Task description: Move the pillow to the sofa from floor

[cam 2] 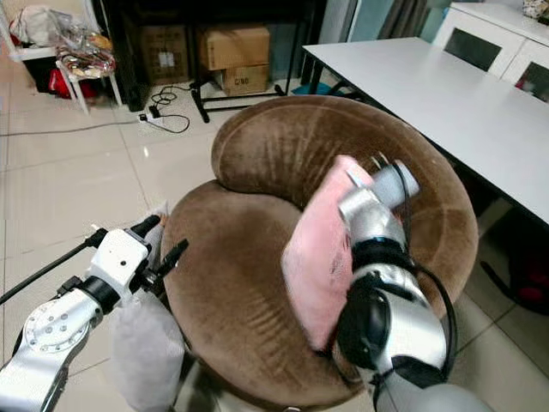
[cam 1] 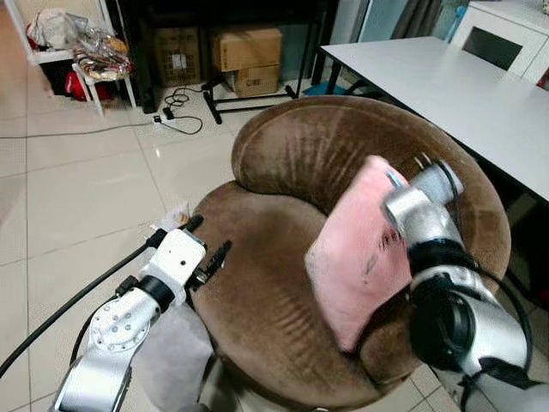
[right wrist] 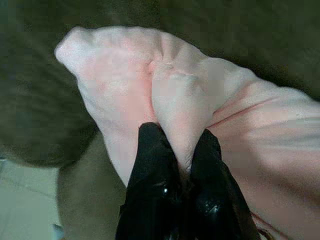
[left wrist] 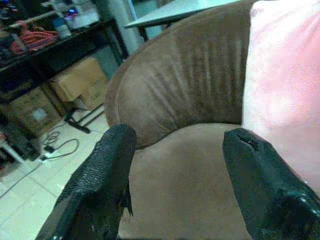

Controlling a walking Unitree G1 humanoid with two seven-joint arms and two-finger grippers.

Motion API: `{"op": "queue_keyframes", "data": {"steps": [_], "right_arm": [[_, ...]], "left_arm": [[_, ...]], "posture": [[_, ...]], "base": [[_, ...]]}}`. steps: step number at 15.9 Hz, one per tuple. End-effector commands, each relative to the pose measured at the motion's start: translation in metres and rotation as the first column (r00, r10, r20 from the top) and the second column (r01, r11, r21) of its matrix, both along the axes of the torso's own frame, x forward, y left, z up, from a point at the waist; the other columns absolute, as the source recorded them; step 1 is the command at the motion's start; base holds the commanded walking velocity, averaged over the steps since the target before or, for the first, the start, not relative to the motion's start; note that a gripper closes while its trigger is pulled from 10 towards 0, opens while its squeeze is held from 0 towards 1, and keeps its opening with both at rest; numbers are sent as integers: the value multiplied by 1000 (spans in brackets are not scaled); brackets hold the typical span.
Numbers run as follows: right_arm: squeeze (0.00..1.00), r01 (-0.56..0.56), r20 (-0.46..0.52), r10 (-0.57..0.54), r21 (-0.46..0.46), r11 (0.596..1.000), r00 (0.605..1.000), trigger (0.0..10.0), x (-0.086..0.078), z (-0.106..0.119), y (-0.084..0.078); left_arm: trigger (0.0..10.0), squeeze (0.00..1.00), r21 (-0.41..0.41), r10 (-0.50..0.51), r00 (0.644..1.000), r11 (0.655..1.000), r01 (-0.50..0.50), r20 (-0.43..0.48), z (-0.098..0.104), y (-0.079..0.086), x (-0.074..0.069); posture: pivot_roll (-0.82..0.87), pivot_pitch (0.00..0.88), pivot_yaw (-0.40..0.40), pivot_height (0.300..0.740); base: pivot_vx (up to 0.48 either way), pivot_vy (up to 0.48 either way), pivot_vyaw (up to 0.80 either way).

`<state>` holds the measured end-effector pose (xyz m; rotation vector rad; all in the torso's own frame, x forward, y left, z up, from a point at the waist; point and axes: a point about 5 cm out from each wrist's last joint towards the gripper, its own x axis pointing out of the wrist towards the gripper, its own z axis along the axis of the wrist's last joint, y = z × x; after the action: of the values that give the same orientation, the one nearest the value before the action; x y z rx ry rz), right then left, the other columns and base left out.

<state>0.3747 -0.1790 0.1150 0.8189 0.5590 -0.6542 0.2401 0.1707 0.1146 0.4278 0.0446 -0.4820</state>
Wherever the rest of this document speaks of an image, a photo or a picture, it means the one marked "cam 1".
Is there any white table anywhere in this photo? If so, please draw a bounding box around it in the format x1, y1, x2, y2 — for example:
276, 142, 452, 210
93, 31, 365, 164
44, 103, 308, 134
320, 36, 549, 200

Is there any dark cardboard box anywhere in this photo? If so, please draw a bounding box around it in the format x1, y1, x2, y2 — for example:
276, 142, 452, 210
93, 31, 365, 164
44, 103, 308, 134
153, 26, 202, 87

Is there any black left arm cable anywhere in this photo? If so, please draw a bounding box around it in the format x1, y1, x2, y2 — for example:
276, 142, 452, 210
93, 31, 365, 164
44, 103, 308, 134
0, 227, 168, 379

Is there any small printed cardboard box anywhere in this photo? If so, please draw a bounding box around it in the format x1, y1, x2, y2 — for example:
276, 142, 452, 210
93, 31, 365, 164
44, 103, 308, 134
225, 64, 282, 98

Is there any patterned plastic bag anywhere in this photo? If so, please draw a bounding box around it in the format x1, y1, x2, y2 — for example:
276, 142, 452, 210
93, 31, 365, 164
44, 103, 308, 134
73, 30, 134, 82

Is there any thin grey floor cable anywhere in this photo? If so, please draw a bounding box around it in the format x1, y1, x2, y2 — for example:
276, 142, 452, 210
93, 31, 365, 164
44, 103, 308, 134
26, 123, 157, 140

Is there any white cabinet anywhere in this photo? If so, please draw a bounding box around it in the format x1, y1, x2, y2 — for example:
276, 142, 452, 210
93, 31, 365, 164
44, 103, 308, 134
450, 0, 549, 87

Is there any large light cardboard box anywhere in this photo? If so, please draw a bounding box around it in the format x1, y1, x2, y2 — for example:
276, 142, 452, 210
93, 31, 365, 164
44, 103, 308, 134
210, 26, 284, 72

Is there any white crumpled wrapper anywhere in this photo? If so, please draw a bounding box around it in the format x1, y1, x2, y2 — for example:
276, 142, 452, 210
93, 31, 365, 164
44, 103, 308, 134
163, 202, 194, 231

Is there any grey pillow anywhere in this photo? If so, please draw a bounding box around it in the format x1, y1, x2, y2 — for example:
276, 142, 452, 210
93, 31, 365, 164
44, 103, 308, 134
133, 305, 215, 412

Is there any white chair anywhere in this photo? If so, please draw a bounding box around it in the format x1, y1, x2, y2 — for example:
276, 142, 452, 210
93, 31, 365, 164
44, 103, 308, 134
26, 0, 138, 117

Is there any pink plush pillow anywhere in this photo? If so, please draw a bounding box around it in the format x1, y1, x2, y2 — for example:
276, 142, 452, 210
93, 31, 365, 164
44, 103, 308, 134
305, 154, 414, 353

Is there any white plastic bag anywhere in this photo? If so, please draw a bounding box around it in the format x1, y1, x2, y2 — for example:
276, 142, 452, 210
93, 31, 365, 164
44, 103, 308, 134
30, 9, 87, 51

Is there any brown round sofa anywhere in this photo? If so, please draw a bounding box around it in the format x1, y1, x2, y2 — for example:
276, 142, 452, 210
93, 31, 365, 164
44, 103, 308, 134
190, 94, 513, 409

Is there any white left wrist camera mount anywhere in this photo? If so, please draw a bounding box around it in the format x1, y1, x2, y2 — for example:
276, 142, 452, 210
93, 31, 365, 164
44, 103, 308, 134
159, 227, 207, 288

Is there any black desk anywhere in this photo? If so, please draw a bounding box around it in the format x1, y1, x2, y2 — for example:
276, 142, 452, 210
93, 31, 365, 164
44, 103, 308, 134
107, 0, 340, 125

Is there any black and red bag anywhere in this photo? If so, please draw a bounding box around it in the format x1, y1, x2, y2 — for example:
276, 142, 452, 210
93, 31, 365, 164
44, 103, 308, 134
513, 202, 549, 308

